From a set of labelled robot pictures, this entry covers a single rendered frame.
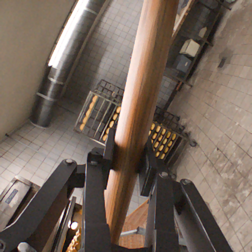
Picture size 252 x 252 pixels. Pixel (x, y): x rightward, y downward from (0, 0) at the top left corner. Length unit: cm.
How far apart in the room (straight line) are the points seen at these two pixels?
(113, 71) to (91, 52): 72
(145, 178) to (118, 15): 517
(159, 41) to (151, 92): 4
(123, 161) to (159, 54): 10
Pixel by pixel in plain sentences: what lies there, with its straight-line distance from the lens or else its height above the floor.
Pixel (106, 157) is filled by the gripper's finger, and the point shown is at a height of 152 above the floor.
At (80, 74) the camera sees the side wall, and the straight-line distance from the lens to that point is 531.
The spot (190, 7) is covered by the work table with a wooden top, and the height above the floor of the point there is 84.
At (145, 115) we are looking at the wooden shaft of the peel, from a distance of 17.
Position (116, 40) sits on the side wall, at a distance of 520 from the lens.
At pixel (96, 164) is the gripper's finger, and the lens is 16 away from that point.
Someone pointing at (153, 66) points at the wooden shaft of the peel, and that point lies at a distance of 17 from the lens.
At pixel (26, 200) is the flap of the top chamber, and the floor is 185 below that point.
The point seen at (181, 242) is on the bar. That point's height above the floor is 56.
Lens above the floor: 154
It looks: 8 degrees down
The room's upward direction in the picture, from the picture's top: 65 degrees counter-clockwise
